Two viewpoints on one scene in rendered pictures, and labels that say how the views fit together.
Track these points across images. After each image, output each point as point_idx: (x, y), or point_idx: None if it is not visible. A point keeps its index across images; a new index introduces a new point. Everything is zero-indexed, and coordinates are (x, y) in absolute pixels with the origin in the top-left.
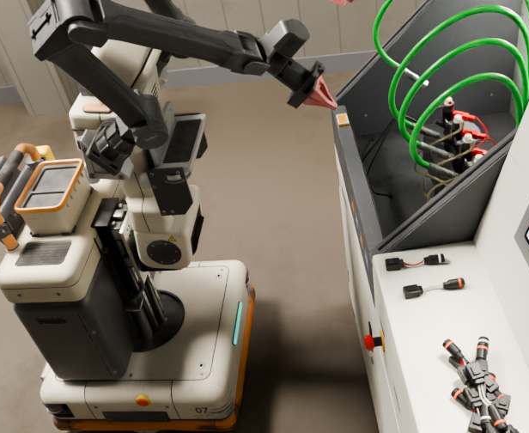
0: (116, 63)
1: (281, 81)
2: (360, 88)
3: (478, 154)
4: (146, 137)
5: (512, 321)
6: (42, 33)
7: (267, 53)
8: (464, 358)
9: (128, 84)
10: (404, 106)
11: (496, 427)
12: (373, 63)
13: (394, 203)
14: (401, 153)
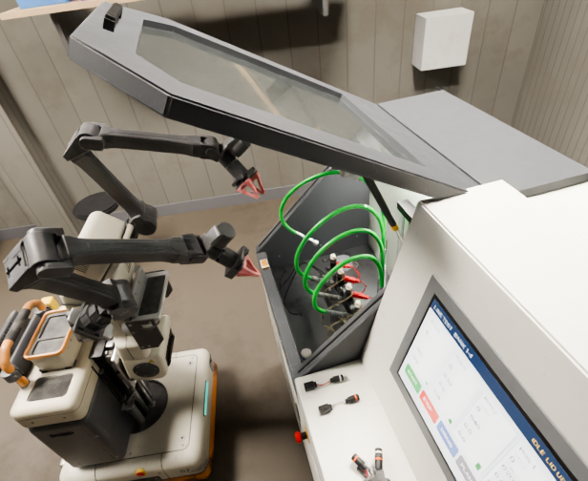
0: None
1: (219, 262)
2: (274, 240)
3: (356, 296)
4: (119, 314)
5: (394, 428)
6: (14, 273)
7: (206, 248)
8: (367, 468)
9: (104, 269)
10: (305, 274)
11: None
12: (281, 224)
13: (304, 320)
14: None
